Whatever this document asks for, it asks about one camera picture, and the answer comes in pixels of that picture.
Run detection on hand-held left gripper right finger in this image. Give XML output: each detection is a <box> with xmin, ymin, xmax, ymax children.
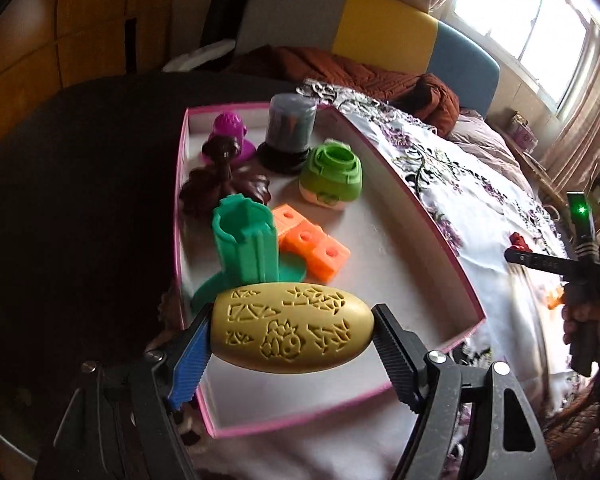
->
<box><xmin>371</xmin><ymin>302</ymin><xmax>558</xmax><ymax>480</ymax></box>

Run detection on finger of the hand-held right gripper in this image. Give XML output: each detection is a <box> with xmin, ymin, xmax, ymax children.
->
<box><xmin>505</xmin><ymin>247</ymin><xmax>600</xmax><ymax>282</ymax></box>

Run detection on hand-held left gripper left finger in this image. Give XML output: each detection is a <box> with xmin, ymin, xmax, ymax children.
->
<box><xmin>40</xmin><ymin>302</ymin><xmax>216</xmax><ymax>480</ymax></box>

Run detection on pink shallow box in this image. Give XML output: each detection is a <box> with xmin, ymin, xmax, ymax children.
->
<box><xmin>172</xmin><ymin>101</ymin><xmax>487</xmax><ymax>438</ymax></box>

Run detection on gold carved egg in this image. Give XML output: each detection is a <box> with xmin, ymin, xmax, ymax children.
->
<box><xmin>209</xmin><ymin>282</ymin><xmax>376</xmax><ymax>375</ymax></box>

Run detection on clear cylinder container black base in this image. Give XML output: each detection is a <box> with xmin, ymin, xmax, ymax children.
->
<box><xmin>256</xmin><ymin>92</ymin><xmax>318</xmax><ymax>176</ymax></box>

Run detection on person's right hand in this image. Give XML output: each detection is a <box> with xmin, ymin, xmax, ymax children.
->
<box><xmin>561</xmin><ymin>302</ymin><xmax>600</xmax><ymax>356</ymax></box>

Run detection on embroidered floral white tablecloth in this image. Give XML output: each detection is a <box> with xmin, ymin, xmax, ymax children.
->
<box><xmin>180</xmin><ymin>79</ymin><xmax>600</xmax><ymax>480</ymax></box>

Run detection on purple tin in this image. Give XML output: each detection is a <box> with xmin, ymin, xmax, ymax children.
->
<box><xmin>510</xmin><ymin>115</ymin><xmax>538</xmax><ymax>151</ymax></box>

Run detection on beige curtain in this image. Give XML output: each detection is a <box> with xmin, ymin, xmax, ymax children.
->
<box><xmin>545</xmin><ymin>25</ymin><xmax>600</xmax><ymax>181</ymax></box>

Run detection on teal plastic tower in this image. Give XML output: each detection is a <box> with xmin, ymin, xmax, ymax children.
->
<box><xmin>190</xmin><ymin>195</ymin><xmax>308</xmax><ymax>316</ymax></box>

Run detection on orange linked cube blocks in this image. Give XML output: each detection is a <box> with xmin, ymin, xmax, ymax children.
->
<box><xmin>271</xmin><ymin>203</ymin><xmax>352</xmax><ymax>282</ymax></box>

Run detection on wicker chair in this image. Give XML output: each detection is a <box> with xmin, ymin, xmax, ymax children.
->
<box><xmin>540</xmin><ymin>375</ymin><xmax>600</xmax><ymax>461</ymax></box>

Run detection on dark brown figurine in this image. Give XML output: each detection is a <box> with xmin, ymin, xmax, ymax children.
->
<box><xmin>179</xmin><ymin>136</ymin><xmax>272</xmax><ymax>221</ymax></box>

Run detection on green round plastic toy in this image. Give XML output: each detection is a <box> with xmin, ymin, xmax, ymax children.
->
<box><xmin>298</xmin><ymin>141</ymin><xmax>365</xmax><ymax>209</ymax></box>

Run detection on window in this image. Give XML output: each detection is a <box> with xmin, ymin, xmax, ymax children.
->
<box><xmin>450</xmin><ymin>0</ymin><xmax>596</xmax><ymax>111</ymax></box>

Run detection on purple plastic figurine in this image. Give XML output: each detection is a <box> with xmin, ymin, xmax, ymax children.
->
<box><xmin>207</xmin><ymin>111</ymin><xmax>257</xmax><ymax>163</ymax></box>

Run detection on rust quilted blanket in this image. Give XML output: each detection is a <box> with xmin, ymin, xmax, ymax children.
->
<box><xmin>225</xmin><ymin>45</ymin><xmax>461</xmax><ymax>138</ymax></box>

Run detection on grey yellow blue headboard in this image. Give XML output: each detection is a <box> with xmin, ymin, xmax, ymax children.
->
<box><xmin>235</xmin><ymin>0</ymin><xmax>501</xmax><ymax>116</ymax></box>

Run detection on white pillow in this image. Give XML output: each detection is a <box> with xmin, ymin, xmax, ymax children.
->
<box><xmin>162</xmin><ymin>40</ymin><xmax>236</xmax><ymax>73</ymax></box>

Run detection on wooden wardrobe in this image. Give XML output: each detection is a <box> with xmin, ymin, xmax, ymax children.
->
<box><xmin>0</xmin><ymin>0</ymin><xmax>231</xmax><ymax>161</ymax></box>

